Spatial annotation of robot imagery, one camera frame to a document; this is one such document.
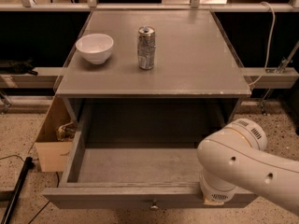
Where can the grey drawer cabinet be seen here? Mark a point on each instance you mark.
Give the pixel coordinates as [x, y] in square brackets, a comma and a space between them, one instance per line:
[192, 59]

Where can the silver soda can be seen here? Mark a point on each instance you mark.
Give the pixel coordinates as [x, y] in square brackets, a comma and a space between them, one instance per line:
[146, 47]

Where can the white ceramic bowl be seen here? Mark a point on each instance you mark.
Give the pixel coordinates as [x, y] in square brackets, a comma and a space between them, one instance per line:
[95, 48]

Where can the wooden side box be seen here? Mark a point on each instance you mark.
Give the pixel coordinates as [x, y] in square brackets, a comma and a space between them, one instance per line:
[53, 154]

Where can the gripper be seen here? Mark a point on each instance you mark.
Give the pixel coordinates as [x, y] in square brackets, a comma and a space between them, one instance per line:
[217, 192]

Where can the black floor bar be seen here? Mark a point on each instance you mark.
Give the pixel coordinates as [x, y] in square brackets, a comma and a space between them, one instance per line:
[12, 196]

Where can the grey top drawer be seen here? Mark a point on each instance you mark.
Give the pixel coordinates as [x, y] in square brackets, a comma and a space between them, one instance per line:
[137, 153]

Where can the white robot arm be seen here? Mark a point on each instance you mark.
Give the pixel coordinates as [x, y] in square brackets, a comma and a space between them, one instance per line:
[234, 157]

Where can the crumpled paper bag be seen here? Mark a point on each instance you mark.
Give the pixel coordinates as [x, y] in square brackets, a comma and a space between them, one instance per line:
[66, 132]

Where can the metal clamp bracket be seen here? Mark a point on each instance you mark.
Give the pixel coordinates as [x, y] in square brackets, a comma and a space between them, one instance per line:
[284, 62]

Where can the black cloth on ledge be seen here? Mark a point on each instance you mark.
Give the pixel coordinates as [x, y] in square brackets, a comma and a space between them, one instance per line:
[17, 67]

